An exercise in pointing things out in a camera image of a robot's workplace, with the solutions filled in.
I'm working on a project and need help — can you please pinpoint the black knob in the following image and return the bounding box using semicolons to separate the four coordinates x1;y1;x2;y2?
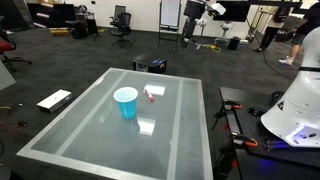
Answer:
247;106;267;118

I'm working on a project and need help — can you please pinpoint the black floor cable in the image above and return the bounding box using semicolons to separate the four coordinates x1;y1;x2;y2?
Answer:
245;18;296;82

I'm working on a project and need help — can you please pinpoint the black wall monitor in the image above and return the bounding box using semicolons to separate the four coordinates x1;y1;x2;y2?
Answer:
213;0;252;23

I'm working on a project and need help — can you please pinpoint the yellow cable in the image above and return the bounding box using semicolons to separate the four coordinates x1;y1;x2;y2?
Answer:
207;44;222;54

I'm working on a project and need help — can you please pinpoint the orange and black clamp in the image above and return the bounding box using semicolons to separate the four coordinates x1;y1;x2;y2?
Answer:
229;131;259;149
221;98;244;111

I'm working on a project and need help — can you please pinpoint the white stand machine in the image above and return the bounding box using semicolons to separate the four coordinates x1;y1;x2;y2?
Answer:
214;20;235;47

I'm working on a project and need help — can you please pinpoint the red office chair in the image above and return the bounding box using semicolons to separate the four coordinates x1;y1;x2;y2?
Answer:
0;15;34;72

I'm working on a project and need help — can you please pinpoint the white device on tripod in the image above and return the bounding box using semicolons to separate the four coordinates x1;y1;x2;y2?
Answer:
194;17;209;50

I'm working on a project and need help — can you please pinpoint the black bin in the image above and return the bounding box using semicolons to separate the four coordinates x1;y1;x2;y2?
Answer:
227;36;242;51

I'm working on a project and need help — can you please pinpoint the person in black trousers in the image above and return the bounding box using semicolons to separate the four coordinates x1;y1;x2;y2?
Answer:
252;4;292;53

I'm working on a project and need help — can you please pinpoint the grey panel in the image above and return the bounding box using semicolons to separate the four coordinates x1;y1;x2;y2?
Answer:
0;60;17;92

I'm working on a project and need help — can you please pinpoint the black case with blue label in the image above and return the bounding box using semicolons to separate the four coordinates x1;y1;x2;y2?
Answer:
131;53;168;75

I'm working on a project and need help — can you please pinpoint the person in shorts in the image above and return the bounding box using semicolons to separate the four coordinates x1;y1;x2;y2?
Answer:
278;2;320;66

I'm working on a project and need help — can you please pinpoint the black office chair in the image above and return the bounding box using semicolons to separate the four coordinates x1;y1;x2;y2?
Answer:
110;12;133;48
109;4;128;28

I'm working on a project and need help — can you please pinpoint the black shelf desk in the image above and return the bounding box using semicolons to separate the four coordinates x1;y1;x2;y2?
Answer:
26;2;78;30

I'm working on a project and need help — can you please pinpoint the blue plastic cup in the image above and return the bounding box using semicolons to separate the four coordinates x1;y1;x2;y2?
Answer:
113;86;139;120

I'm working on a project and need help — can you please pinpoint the black cart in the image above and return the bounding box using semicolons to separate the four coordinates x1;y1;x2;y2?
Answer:
64;19;99;40

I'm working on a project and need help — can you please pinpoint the red and white marker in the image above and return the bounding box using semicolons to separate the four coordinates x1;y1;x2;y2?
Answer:
143;88;156;103

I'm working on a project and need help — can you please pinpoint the white flat box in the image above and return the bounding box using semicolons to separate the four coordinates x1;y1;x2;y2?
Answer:
36;88;74;114

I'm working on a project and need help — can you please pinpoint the yellow wooden box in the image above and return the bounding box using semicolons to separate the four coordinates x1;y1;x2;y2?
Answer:
49;27;70;37

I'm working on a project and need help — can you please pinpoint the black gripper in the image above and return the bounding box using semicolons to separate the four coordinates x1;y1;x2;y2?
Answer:
181;0;206;40

